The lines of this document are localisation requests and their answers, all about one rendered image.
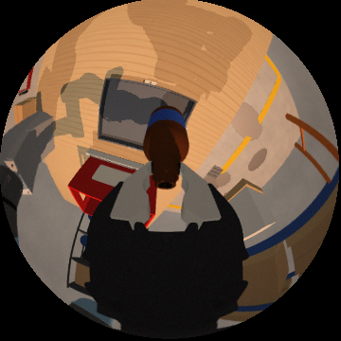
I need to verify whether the red plastic crate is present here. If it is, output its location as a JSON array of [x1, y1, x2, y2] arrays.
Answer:
[[68, 156, 157, 227]]

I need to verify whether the brown bottle with blue label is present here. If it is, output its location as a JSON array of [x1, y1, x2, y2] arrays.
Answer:
[[143, 106, 189, 189]]

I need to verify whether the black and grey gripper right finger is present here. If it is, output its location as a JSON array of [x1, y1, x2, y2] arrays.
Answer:
[[178, 162, 249, 260]]

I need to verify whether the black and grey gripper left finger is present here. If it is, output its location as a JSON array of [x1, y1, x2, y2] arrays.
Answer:
[[82, 161, 153, 261]]

